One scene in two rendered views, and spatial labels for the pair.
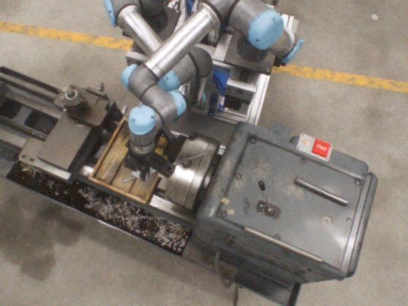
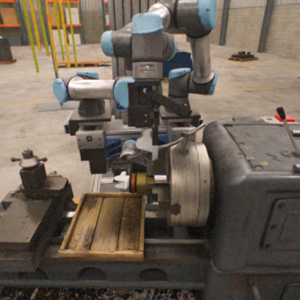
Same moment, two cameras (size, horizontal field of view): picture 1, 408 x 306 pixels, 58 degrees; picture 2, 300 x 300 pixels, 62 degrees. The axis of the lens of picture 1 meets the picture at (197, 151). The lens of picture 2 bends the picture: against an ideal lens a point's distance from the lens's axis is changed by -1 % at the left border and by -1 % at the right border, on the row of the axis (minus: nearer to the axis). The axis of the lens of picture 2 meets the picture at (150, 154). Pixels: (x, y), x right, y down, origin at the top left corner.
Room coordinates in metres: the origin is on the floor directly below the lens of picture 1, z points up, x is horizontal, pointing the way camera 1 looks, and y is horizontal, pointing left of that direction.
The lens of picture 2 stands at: (-0.19, 0.36, 1.62)
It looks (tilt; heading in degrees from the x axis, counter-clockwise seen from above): 28 degrees down; 343
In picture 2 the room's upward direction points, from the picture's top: straight up
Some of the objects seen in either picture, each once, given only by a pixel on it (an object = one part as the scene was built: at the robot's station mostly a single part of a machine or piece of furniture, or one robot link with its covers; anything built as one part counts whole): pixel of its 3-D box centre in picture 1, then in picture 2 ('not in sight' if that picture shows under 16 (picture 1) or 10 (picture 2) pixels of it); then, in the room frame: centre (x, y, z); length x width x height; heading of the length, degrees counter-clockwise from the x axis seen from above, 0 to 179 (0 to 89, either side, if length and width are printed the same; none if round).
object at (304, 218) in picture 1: (280, 203); (283, 185); (0.42, -0.37, 1.06); 0.59 x 0.48 x 0.39; 73
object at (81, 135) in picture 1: (75, 126); (32, 205); (0.72, 0.59, 0.95); 0.43 x 0.17 x 0.05; 163
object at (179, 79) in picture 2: not in sight; (180, 81); (1.12, -0.21, 1.33); 0.13 x 0.12 x 0.14; 50
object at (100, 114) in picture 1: (85, 114); (43, 188); (0.77, 0.55, 0.99); 0.20 x 0.10 x 0.05; 73
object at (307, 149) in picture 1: (312, 149); (278, 125); (0.61, -0.46, 1.23); 0.13 x 0.08 x 0.05; 73
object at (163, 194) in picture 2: (165, 180); (162, 197); (0.46, 0.12, 1.08); 0.12 x 0.11 x 0.05; 163
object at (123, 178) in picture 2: not in sight; (122, 179); (0.59, 0.23, 1.10); 0.09 x 0.06 x 0.03; 161
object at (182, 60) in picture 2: not in sight; (178, 66); (7.25, -2.78, 0.39); 1.20 x 0.80 x 0.79; 95
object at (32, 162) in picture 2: (72, 96); (29, 159); (0.78, 0.57, 1.13); 0.08 x 0.08 x 0.03
